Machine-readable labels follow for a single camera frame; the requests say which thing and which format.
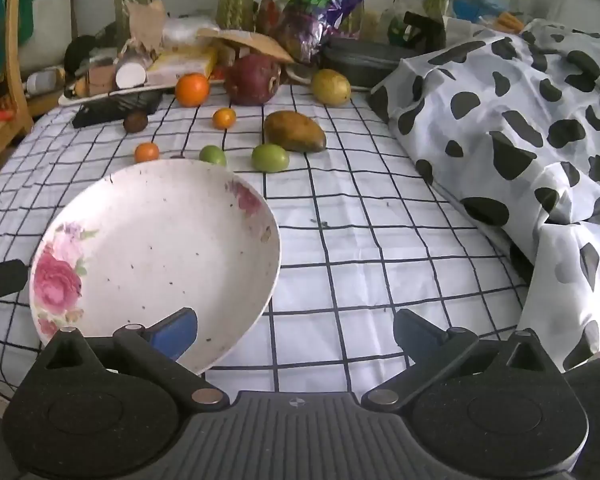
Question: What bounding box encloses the white round container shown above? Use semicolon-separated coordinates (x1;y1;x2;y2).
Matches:
115;62;147;90

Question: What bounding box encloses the yellow and white box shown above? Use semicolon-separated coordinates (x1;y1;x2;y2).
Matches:
146;46;218;86

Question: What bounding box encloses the black stand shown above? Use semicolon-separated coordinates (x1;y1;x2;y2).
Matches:
404;11;448;51

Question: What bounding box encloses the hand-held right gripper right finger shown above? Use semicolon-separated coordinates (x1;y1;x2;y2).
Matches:
361;308;564;412

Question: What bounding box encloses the dark red round fruit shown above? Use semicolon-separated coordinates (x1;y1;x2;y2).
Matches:
223;53;282;107

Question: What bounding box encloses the green round fruit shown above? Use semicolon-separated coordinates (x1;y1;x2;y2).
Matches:
251;143;290;174
199;145;228;168

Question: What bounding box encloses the blue plastic bag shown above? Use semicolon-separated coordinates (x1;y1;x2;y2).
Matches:
452;0;511;23

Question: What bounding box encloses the wooden chair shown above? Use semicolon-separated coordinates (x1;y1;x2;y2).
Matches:
0;0;35;176

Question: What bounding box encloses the purple snack bag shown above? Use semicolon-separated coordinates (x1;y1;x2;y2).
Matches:
279;0;370;63

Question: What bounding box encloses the checked bed sheet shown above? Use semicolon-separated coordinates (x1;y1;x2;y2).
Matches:
0;80;536;401

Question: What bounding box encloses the dark green garment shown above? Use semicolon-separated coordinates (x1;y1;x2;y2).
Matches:
19;0;34;45

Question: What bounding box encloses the white bin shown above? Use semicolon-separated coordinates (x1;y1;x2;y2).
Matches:
20;0;78;73

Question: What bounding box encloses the black phone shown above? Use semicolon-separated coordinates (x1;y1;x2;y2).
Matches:
71;91;164;129

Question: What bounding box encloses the large orange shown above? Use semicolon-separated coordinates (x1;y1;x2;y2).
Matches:
175;73;211;108

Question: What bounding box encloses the torn brown paper bag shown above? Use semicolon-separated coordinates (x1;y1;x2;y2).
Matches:
126;0;167;56

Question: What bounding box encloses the red snack packet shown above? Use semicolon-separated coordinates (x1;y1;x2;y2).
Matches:
256;0;288;36

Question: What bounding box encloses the clear plastic bag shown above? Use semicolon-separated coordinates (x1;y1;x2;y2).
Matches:
162;16;221;43

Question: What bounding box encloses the brown paper mailer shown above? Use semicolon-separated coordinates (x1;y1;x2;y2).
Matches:
196;28;295;65

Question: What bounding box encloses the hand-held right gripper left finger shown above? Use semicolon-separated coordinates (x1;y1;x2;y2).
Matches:
39;307;231;412

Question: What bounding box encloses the black zip case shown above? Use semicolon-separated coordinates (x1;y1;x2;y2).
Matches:
321;37;421;87

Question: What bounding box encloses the cow print blanket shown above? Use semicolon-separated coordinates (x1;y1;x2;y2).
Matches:
367;19;600;376

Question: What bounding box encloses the yellow knitted cloth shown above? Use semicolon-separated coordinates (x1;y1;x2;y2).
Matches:
497;11;526;33

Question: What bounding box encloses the white floral plate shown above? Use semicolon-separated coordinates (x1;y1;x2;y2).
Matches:
28;159;282;376

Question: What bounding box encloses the white tray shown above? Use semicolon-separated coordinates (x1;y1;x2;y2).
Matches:
59;77;226;107

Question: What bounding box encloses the yellow oval fruit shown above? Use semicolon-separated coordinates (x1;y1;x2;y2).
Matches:
311;68;352;107

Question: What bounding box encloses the black rounded object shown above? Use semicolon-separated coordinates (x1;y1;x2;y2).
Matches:
64;35;101;83

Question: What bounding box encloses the dark passion fruit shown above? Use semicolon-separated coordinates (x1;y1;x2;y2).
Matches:
123;111;149;134

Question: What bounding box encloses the white cylindrical device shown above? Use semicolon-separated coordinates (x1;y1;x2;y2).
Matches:
26;69;66;95

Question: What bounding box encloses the brown mango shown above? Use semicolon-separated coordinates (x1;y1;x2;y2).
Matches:
264;110;327;153

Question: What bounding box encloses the small brown cardboard box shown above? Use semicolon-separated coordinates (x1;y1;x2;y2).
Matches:
87;62;118;93

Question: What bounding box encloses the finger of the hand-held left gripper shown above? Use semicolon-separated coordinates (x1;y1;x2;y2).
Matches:
0;259;30;337

